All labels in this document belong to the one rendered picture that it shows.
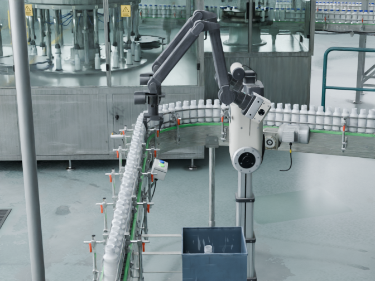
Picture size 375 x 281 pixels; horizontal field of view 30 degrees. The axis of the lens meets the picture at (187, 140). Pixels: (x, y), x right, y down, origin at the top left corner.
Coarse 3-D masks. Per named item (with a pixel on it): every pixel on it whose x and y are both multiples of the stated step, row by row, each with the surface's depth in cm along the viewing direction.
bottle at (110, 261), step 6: (108, 246) 290; (108, 252) 288; (114, 252) 289; (108, 258) 288; (114, 258) 288; (108, 264) 288; (114, 264) 289; (108, 270) 289; (114, 270) 290; (108, 276) 290; (114, 276) 290
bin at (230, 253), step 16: (192, 240) 361; (208, 240) 361; (224, 240) 361; (240, 240) 361; (192, 256) 330; (208, 256) 330; (224, 256) 330; (240, 256) 330; (144, 272) 360; (160, 272) 360; (176, 272) 360; (192, 272) 332; (208, 272) 332; (224, 272) 332; (240, 272) 332
